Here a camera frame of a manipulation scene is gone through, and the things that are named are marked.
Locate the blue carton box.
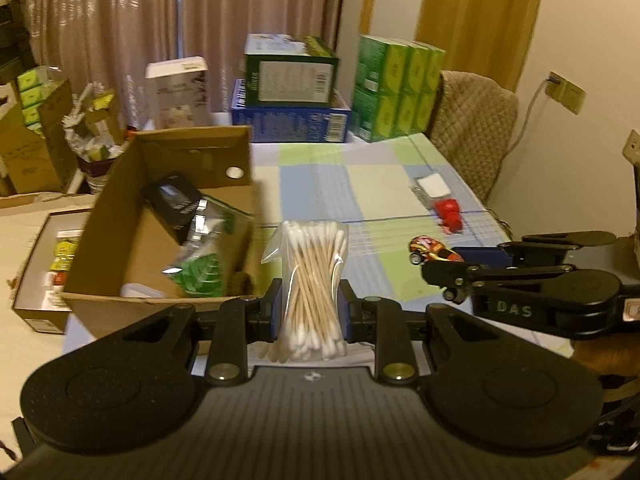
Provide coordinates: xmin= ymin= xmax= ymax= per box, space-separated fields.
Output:
xmin=230 ymin=79 xmax=352 ymax=143

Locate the green carton box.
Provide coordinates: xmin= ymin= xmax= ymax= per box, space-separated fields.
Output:
xmin=243 ymin=34 xmax=340 ymax=106

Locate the stack of green tissue packs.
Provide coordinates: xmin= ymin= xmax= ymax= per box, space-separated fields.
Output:
xmin=351 ymin=34 xmax=447 ymax=143

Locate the thin wall cable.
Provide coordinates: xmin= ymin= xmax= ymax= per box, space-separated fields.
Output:
xmin=487 ymin=79 xmax=552 ymax=213

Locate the beige patterned curtain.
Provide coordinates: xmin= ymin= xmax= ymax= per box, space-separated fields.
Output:
xmin=20 ymin=0 xmax=348 ymax=131

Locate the wall switch plate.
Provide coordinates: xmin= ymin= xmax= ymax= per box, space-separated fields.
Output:
xmin=622 ymin=130 xmax=640 ymax=166

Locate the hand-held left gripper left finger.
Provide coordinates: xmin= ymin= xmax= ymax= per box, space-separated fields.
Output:
xmin=117 ymin=277 xmax=284 ymax=388

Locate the white flat object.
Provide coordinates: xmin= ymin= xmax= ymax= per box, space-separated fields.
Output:
xmin=120 ymin=282 xmax=171 ymax=300

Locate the plaid tablecloth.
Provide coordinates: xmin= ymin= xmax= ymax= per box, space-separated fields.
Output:
xmin=62 ymin=132 xmax=576 ymax=361

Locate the basket of crumpled paper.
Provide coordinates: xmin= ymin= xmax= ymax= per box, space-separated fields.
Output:
xmin=62 ymin=82 xmax=128 ymax=195

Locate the white hang-tab card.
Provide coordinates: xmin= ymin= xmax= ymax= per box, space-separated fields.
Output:
xmin=0 ymin=82 xmax=16 ymax=121

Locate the bag of cotton swabs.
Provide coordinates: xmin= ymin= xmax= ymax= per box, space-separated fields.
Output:
xmin=260 ymin=220 xmax=350 ymax=363

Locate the brown woven round pad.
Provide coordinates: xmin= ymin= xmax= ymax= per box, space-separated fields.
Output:
xmin=227 ymin=271 xmax=255 ymax=298

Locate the yellow curtain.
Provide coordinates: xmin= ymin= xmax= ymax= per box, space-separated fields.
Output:
xmin=415 ymin=0 xmax=548 ymax=93

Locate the person's right hand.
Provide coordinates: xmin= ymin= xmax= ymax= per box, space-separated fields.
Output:
xmin=570 ymin=332 xmax=640 ymax=378

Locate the silver green foil bag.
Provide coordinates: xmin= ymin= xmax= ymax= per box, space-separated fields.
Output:
xmin=162 ymin=199 xmax=253 ymax=298

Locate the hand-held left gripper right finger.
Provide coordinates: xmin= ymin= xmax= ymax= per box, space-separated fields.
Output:
xmin=337 ymin=280 xmax=502 ymax=386

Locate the black product box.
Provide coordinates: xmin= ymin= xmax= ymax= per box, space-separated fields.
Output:
xmin=141 ymin=172 xmax=211 ymax=246

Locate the brown carton with flaps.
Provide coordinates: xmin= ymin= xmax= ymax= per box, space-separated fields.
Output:
xmin=0 ymin=77 xmax=78 ymax=196

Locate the brown cardboard box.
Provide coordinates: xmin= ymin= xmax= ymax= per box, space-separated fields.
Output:
xmin=60 ymin=125 xmax=266 ymax=338

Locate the yellow green packet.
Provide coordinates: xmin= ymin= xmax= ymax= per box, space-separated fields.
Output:
xmin=50 ymin=230 xmax=83 ymax=273

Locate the wall socket with plug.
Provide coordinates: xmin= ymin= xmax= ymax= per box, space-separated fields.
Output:
xmin=545 ymin=72 xmax=586 ymax=115

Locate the open shallow cardboard box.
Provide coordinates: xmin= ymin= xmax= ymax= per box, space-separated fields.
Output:
xmin=10 ymin=210 xmax=93 ymax=336

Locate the white carton box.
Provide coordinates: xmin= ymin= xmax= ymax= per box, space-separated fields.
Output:
xmin=145 ymin=56 xmax=211 ymax=131

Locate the red toy pig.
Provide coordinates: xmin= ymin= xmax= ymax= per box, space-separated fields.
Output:
xmin=432 ymin=198 xmax=466 ymax=236

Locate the chair with quilted beige cover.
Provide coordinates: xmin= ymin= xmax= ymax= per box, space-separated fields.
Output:
xmin=425 ymin=70 xmax=519 ymax=206

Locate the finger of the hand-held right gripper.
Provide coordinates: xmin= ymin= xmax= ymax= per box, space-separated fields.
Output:
xmin=421 ymin=259 xmax=582 ymax=306
xmin=452 ymin=231 xmax=618 ymax=267

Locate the stack of small green packets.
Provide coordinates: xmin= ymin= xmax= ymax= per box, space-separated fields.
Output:
xmin=16 ymin=66 xmax=53 ymax=133

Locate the orange white toy car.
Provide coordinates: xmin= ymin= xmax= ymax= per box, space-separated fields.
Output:
xmin=407 ymin=235 xmax=471 ymax=306

